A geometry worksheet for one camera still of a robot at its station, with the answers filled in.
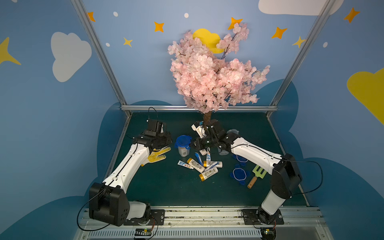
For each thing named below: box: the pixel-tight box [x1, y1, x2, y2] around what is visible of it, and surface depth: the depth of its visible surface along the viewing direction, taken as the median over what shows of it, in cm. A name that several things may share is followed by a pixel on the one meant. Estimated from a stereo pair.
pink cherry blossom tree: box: [168, 23, 270, 124], surface depth 72 cm
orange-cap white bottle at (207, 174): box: [199, 166, 219, 182], surface depth 90 cm
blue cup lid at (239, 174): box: [229, 164, 251, 186], surface depth 90 cm
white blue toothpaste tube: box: [206, 147, 211, 161], surface depth 98 cm
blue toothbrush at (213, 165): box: [204, 161, 220, 171], surface depth 92 cm
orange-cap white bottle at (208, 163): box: [203, 160, 223, 168], surface depth 93 cm
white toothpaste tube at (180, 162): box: [177, 160, 194, 170], surface depth 95 cm
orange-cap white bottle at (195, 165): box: [186, 157, 205, 173], surface depth 92 cm
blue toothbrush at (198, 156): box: [194, 152, 203, 166], surface depth 97 cm
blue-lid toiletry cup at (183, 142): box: [175, 135, 193, 158], surface depth 90 cm
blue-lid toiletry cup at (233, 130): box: [226, 129, 240, 135], surface depth 106 cm
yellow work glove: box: [147, 147, 171, 163], surface depth 98 cm
